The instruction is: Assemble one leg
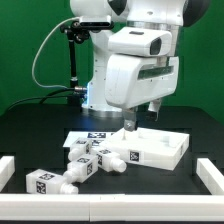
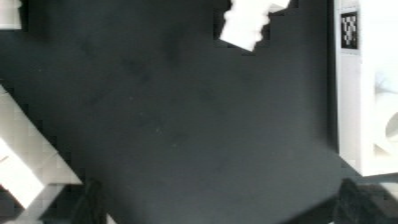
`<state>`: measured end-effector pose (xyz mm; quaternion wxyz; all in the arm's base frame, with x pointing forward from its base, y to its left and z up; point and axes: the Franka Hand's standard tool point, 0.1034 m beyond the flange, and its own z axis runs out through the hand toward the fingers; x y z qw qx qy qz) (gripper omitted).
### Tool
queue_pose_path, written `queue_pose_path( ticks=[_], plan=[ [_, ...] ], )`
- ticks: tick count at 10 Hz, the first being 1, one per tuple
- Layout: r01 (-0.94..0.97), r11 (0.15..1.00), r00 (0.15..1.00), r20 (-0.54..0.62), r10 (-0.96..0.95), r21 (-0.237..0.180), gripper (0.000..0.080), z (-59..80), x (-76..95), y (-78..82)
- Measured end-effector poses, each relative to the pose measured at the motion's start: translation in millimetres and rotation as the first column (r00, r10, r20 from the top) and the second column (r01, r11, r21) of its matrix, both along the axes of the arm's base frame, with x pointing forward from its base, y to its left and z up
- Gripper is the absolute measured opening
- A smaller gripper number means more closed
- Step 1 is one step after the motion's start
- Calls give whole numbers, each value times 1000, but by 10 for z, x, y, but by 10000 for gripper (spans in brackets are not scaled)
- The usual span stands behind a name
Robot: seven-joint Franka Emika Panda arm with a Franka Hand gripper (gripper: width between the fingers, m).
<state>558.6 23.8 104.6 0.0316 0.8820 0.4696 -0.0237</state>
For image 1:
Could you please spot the white left fence block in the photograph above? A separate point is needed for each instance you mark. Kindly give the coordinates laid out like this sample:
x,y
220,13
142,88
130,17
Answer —
x,y
7,169

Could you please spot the grey camera on stand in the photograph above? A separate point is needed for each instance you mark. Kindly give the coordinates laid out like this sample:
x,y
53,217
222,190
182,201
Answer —
x,y
96,23

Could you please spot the black camera stand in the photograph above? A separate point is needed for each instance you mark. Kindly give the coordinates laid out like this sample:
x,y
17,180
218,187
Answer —
x,y
75,35

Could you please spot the white front fence bar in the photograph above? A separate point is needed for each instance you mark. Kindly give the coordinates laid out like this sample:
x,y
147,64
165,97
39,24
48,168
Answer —
x,y
111,207

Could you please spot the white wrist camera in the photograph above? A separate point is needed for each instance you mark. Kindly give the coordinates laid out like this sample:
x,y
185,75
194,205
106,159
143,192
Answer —
x,y
140,42

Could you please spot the white right fence block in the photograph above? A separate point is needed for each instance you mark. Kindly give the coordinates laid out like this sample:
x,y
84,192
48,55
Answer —
x,y
210,176

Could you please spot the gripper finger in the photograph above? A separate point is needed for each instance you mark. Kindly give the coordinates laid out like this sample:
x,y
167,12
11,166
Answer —
x,y
153,109
130,120

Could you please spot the white sheet with tags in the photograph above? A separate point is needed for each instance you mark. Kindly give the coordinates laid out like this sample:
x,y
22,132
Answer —
x,y
96,137

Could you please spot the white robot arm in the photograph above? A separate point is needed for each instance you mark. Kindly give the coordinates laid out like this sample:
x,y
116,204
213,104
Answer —
x,y
166,15

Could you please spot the white fence block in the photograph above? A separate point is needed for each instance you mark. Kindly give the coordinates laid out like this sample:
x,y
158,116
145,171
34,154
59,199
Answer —
x,y
7,169
210,176

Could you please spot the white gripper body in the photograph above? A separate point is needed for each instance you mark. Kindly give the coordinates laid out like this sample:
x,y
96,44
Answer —
x,y
127,84

